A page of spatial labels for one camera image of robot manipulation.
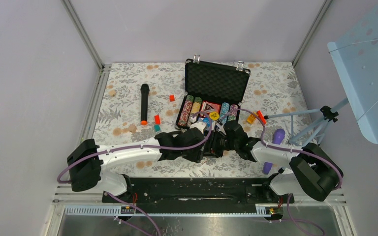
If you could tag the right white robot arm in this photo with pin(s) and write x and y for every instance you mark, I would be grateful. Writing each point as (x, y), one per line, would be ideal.
(308, 170)

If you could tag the floral table mat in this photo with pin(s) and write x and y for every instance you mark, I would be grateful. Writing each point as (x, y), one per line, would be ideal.
(273, 89)

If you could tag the blue small blind button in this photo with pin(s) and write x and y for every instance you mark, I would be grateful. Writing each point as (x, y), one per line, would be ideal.
(206, 121)

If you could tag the yellow block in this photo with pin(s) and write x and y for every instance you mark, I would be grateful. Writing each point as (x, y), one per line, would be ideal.
(251, 119)

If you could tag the black poker case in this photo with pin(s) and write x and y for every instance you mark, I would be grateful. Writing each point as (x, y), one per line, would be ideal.
(212, 82)

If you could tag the light blue music stand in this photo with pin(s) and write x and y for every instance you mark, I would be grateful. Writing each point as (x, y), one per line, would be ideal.
(340, 68)

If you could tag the red lego piece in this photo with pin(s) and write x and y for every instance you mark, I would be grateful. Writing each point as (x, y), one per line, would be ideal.
(261, 117)

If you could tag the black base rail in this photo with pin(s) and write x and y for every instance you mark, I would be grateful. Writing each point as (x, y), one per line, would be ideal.
(202, 195)

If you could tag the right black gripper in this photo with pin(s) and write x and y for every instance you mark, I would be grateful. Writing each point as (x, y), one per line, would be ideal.
(215, 151)

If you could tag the yellow big blind button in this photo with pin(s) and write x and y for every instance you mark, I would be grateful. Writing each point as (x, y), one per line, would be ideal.
(214, 116)

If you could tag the long red block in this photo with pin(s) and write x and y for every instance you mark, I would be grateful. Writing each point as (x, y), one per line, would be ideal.
(157, 119)

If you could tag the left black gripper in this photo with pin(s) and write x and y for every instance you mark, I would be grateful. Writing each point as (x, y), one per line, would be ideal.
(197, 156)

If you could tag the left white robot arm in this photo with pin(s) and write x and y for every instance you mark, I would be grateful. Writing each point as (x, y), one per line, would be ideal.
(90, 165)

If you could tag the black cylinder orange cap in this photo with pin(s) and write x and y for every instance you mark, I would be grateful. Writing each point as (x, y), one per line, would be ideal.
(144, 103)

